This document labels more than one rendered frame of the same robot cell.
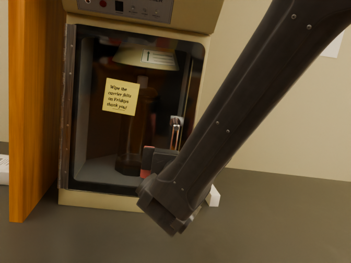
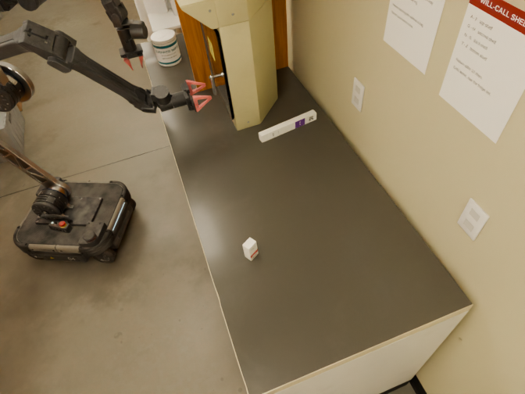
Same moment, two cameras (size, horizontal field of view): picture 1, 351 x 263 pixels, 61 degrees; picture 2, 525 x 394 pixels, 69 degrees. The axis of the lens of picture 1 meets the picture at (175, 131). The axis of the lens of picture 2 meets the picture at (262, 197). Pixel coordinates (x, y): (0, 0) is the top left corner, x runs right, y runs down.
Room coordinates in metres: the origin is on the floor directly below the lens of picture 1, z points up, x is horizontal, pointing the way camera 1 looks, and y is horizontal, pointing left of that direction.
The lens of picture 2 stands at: (0.58, -1.36, 2.05)
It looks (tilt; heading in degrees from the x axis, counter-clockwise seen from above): 50 degrees down; 81
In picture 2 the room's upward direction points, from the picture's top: 8 degrees counter-clockwise
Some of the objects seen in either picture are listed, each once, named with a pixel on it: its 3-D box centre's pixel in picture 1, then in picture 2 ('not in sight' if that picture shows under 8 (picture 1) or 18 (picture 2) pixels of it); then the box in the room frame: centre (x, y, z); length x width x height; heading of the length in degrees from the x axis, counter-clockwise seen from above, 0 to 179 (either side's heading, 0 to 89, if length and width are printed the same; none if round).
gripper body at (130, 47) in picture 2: not in sight; (129, 45); (0.33, 0.38, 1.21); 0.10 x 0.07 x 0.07; 6
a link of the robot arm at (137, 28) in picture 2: not in sight; (130, 24); (0.37, 0.37, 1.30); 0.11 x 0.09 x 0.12; 160
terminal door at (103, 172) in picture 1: (129, 120); (216, 62); (0.69, 0.11, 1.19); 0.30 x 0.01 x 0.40; 95
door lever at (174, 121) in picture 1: (173, 139); (216, 83); (0.67, 0.00, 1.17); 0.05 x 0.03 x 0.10; 5
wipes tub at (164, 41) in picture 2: not in sight; (166, 48); (0.47, 0.66, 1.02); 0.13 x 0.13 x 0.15
